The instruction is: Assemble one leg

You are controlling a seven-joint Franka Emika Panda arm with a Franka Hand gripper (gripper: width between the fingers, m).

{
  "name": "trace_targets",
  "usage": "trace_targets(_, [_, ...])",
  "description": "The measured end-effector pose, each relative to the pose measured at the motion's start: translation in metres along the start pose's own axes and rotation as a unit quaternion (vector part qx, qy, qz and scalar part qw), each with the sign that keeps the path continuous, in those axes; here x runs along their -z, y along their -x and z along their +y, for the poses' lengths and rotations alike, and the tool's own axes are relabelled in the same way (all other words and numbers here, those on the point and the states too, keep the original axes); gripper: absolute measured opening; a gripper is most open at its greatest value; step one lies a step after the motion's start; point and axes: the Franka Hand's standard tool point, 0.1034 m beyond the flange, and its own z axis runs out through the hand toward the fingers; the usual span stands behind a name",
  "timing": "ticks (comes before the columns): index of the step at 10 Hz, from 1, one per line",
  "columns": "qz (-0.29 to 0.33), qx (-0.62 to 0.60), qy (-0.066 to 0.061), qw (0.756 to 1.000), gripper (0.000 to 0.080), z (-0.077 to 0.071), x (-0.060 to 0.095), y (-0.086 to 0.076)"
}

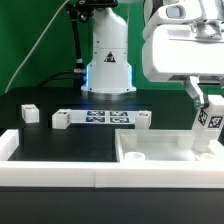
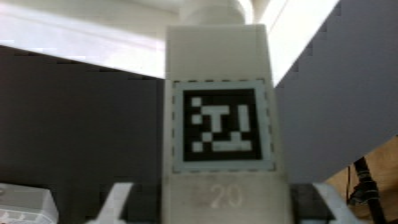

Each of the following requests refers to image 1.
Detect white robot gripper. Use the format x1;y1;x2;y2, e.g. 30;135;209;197
142;25;224;109

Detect white square table top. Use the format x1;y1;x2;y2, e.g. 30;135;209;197
115;129;224;162

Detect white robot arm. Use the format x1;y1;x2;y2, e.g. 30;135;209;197
82;0;224;108

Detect fiducial tag sheet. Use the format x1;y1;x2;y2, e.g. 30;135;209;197
71;110;138;124

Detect white U-shaped obstacle fence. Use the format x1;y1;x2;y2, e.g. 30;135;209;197
0;129;224;189

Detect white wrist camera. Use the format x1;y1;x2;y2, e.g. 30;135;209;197
143;0;202;35

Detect black cable on table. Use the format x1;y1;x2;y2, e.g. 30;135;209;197
38;69;88;88

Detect grey cable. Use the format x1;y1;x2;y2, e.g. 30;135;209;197
3;0;72;96

